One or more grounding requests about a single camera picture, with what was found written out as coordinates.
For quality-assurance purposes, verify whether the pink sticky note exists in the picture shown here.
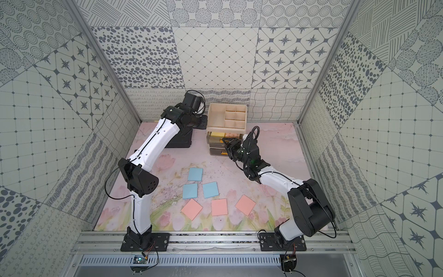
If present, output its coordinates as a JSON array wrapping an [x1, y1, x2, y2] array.
[[181, 199, 203, 220], [211, 199, 228, 217], [235, 195, 256, 216]]

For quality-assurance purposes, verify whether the yellow sticky note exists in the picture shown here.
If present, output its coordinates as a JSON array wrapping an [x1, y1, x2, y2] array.
[[211, 132, 226, 137]]

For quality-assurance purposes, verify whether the grey transparent drawer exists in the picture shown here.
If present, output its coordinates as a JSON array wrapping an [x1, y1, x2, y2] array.
[[207, 132, 243, 144]]

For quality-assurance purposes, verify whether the blue sticky note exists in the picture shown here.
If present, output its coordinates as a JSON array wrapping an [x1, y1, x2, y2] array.
[[203, 182, 219, 199], [182, 184, 198, 199], [188, 168, 203, 182]]

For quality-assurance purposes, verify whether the blue sticky note lower right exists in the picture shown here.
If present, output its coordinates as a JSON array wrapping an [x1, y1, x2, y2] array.
[[203, 182, 219, 199]]

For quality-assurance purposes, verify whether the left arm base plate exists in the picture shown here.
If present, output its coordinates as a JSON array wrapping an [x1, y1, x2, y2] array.
[[120, 231, 171, 252]]

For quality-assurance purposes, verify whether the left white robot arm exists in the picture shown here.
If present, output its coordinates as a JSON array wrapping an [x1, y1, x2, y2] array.
[[118, 106, 208, 249]]

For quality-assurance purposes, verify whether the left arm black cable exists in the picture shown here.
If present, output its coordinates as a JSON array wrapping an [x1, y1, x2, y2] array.
[[104, 89, 207, 236]]

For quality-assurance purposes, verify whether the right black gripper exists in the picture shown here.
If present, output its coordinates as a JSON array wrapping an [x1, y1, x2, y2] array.
[[223, 137, 250, 167]]

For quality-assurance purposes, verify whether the aluminium mounting rail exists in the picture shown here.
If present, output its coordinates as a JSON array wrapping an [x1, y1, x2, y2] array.
[[71, 231, 356, 255]]

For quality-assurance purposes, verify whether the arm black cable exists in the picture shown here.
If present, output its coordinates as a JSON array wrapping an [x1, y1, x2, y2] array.
[[104, 89, 207, 236], [235, 126, 337, 239]]

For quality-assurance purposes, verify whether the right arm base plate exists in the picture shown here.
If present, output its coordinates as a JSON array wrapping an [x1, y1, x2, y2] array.
[[257, 230, 307, 252]]

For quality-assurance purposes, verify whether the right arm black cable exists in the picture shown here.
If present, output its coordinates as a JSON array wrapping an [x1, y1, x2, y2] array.
[[235, 126, 337, 239]]

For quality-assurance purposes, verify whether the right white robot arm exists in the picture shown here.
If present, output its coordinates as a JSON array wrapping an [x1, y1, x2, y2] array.
[[222, 138, 335, 245]]

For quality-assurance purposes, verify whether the blue sticky note lower left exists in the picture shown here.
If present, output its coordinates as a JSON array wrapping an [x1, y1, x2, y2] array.
[[182, 184, 198, 199]]

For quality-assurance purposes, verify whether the black plastic tool case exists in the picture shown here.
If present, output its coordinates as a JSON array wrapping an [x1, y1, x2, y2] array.
[[166, 127, 193, 148]]

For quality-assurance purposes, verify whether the blue sticky note top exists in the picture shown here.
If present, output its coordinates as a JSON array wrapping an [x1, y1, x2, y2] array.
[[188, 168, 203, 182]]

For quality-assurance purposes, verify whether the beige desk organizer cabinet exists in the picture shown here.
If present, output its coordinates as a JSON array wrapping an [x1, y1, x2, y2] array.
[[206, 103, 248, 134]]

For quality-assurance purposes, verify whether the floral pink table mat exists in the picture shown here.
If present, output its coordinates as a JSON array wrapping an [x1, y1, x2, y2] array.
[[94, 123, 311, 232]]

